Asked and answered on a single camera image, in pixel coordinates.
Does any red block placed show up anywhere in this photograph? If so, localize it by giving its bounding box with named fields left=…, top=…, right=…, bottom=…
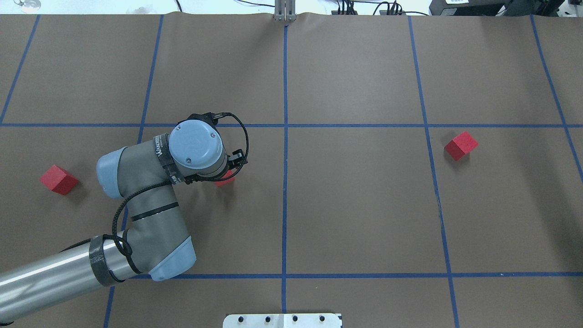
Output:
left=39, top=165, right=79, bottom=195
left=214, top=169, right=235, bottom=187
left=444, top=131, right=479, bottom=161

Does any grey robot arm one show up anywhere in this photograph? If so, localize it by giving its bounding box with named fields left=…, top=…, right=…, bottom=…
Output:
left=0, top=113, right=229, bottom=326

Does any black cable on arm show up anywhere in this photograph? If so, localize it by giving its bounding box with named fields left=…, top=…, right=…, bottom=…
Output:
left=59, top=112, right=250, bottom=283

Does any aluminium profile post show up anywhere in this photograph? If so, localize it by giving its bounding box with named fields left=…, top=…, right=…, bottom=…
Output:
left=273, top=0, right=297, bottom=21

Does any white camera stand base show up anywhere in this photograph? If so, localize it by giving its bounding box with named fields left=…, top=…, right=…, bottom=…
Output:
left=222, top=313, right=343, bottom=328

